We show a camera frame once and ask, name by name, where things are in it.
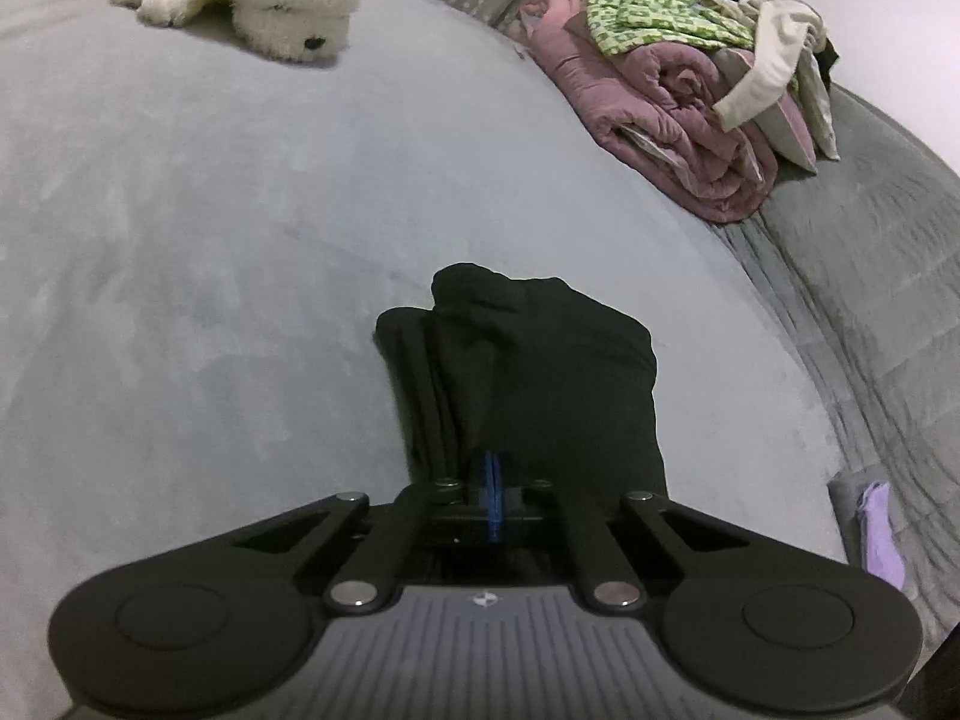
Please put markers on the white satin cloth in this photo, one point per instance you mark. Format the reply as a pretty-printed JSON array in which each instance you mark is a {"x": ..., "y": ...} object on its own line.
[{"x": 814, "y": 112}]

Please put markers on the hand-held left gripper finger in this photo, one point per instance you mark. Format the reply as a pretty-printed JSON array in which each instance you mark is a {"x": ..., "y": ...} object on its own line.
[
  {"x": 489, "y": 499},
  {"x": 499, "y": 510}
]

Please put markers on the green patterned cloth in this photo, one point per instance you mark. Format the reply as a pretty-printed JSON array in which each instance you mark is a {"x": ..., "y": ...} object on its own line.
[{"x": 645, "y": 7}]

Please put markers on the grey quilted blanket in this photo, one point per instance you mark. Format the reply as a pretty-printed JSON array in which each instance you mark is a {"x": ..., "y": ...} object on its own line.
[{"x": 885, "y": 277}]

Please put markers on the cream cloth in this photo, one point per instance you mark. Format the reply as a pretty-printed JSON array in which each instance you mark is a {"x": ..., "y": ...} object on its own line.
[{"x": 765, "y": 67}]

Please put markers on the black garment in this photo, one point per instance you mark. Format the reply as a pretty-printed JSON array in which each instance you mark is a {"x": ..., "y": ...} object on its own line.
[{"x": 555, "y": 367}]

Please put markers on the purple cloth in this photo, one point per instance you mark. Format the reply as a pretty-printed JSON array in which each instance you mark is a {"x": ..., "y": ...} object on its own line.
[{"x": 881, "y": 532}]

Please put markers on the pink quilt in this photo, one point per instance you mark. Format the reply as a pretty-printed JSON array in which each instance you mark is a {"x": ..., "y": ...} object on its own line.
[{"x": 675, "y": 90}]

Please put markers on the grey velvet bed cover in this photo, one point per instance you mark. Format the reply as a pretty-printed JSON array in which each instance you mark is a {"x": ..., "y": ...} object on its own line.
[{"x": 187, "y": 240}]

